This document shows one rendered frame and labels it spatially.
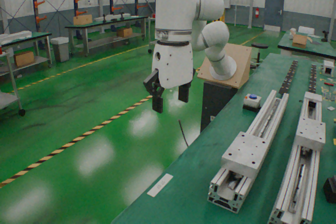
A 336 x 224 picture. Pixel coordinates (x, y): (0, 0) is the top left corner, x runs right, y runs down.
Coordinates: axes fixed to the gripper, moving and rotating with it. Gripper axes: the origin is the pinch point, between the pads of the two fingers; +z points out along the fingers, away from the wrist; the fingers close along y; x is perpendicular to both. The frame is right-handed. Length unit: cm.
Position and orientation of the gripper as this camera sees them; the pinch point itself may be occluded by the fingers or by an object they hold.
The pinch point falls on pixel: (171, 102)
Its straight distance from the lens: 57.3
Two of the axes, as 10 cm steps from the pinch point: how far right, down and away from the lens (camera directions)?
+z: -0.3, 9.2, 3.8
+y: 7.1, -2.5, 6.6
